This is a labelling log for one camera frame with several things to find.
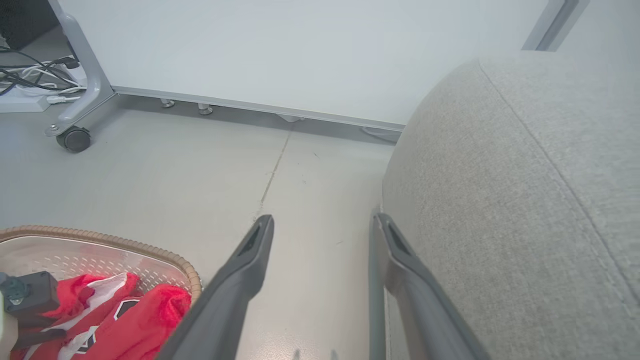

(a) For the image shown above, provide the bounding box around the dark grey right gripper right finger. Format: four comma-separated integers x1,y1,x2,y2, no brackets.
369,213,491,360

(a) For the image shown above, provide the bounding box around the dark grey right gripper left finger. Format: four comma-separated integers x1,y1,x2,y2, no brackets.
157,215,275,360

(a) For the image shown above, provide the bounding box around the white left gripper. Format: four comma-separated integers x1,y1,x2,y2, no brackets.
0,295,68,358

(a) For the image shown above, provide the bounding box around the red and white clothing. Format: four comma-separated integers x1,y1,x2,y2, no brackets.
10,272,192,360

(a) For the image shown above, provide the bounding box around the white laundry basket brown rim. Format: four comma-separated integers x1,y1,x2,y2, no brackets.
0,225,203,360

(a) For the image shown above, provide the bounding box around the grey fabric ottoman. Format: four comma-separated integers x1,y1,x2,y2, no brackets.
382,50,640,360

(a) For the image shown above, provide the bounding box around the black caster wheel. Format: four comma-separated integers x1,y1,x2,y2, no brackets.
56,126,92,153

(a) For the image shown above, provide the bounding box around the white power strip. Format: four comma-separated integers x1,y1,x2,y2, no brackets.
0,87,51,113

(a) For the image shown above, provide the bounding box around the white partition panel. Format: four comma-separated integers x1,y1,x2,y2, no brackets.
59,0,551,132

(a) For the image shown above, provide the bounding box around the black cable bundle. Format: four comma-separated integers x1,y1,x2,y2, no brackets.
0,46,88,96

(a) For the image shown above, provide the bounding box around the grey metal partition post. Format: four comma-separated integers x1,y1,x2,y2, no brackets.
521,0,591,52

